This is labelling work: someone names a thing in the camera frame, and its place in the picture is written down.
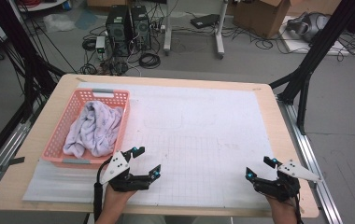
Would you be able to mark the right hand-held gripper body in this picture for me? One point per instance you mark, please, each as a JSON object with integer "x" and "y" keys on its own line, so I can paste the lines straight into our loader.
{"x": 281, "y": 188}

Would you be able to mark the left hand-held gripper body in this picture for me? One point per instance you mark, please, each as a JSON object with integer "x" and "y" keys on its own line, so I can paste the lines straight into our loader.
{"x": 129, "y": 183}

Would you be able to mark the lilac printed towel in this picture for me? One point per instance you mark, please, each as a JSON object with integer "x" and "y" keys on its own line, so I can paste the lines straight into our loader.
{"x": 94, "y": 127}

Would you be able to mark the pink plastic basket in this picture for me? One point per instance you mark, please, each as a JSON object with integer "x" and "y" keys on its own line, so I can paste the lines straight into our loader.
{"x": 73, "y": 109}

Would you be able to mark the person's left hand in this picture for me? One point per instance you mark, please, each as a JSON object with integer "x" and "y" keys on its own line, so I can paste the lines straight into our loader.
{"x": 115, "y": 200}

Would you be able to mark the person's right hand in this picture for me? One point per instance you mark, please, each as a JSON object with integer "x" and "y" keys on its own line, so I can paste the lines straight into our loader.
{"x": 284, "y": 213}

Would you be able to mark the white grid mat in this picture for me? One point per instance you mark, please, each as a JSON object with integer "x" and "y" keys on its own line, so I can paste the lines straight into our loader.
{"x": 197, "y": 124}

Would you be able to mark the small white box device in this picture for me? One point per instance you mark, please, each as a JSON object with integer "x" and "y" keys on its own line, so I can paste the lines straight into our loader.
{"x": 100, "y": 43}

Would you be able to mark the white floor board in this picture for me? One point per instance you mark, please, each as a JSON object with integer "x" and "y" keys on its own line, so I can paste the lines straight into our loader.
{"x": 294, "y": 45}

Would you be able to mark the black computer tower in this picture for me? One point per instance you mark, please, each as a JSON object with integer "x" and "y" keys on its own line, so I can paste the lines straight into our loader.
{"x": 141, "y": 28}
{"x": 118, "y": 31}

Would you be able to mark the white metal stand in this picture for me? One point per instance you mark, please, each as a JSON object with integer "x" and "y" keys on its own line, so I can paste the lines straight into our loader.
{"x": 167, "y": 31}

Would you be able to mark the grey rounded device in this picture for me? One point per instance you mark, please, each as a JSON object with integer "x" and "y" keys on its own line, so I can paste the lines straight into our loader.
{"x": 309, "y": 26}

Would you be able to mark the large cardboard box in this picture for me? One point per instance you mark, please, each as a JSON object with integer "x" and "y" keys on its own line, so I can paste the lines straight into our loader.
{"x": 259, "y": 18}

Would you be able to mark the black flat device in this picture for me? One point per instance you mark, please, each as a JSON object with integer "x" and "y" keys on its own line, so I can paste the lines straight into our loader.
{"x": 205, "y": 20}

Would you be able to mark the clear plastic bag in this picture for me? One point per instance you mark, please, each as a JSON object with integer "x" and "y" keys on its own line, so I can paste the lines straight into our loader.
{"x": 59, "y": 22}

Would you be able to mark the white round table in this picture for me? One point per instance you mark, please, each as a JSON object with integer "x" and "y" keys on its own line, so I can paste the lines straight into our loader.
{"x": 41, "y": 6}

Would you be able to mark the aluminium rail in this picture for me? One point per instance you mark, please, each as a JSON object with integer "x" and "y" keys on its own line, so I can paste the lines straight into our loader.
{"x": 7, "y": 146}
{"x": 309, "y": 152}

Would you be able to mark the grey metal bracket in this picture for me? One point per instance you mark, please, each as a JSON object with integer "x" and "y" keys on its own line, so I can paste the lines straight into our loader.
{"x": 13, "y": 161}

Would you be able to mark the black metal frame post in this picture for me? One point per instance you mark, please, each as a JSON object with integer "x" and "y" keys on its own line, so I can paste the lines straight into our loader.
{"x": 319, "y": 46}
{"x": 17, "y": 40}

